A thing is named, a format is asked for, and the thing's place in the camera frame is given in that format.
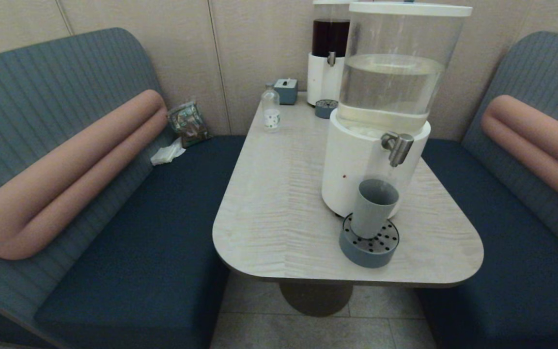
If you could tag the white clear water dispenser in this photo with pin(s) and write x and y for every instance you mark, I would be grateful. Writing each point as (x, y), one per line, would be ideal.
(356, 165)

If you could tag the grey plastic cup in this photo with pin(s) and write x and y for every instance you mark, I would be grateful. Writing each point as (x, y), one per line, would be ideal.
(374, 213)

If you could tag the clear plastic bottle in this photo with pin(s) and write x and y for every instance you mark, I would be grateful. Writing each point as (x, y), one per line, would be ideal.
(271, 114)

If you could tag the small blue drip tray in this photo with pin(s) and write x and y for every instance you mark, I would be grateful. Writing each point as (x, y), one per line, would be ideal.
(326, 109)

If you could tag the grey-blue tissue box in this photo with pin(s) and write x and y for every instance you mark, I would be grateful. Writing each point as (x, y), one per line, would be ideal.
(286, 91)

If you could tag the green snack bag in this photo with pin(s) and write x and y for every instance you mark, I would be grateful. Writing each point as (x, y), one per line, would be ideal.
(189, 124)

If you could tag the white dark drink dispenser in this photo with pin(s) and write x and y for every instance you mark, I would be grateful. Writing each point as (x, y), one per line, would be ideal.
(322, 77)

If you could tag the white folded napkin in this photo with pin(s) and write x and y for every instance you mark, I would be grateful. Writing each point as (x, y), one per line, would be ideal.
(166, 154)

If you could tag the large blue perforated drip tray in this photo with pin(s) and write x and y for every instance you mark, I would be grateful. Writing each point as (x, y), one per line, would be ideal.
(369, 254)

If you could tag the blue upholstered bench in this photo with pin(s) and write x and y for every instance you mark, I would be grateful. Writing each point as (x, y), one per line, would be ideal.
(162, 218)
(502, 242)

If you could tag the pink bolster cushion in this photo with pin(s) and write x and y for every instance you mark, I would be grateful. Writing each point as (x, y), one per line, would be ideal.
(66, 175)
(540, 142)

